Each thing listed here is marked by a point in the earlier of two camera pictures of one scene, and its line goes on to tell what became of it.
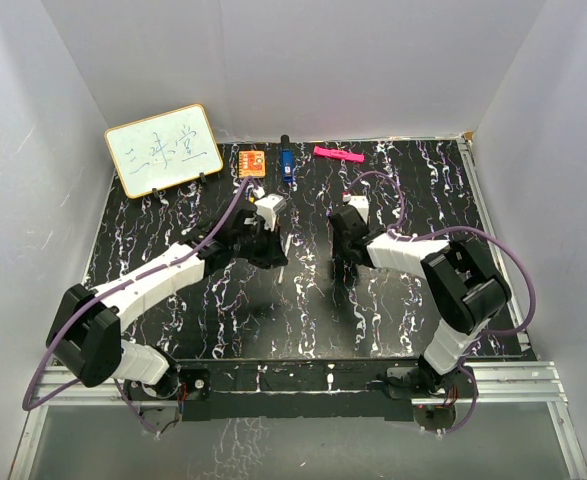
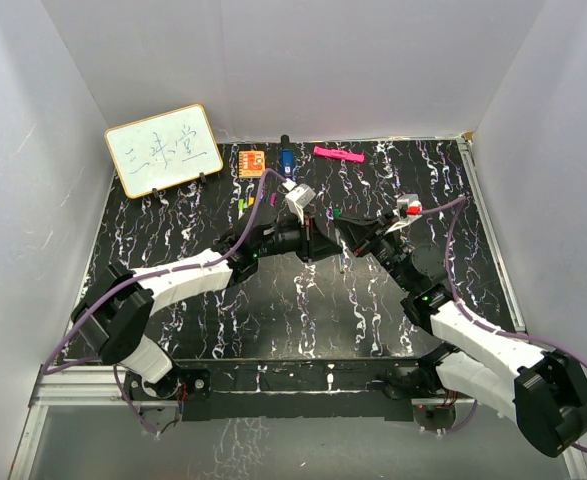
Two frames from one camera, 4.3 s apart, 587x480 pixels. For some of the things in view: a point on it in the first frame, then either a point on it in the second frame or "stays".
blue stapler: x=287 y=160 stays
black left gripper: x=266 y=260 to x=318 y=246
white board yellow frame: x=163 y=150 stays
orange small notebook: x=252 y=163 stays
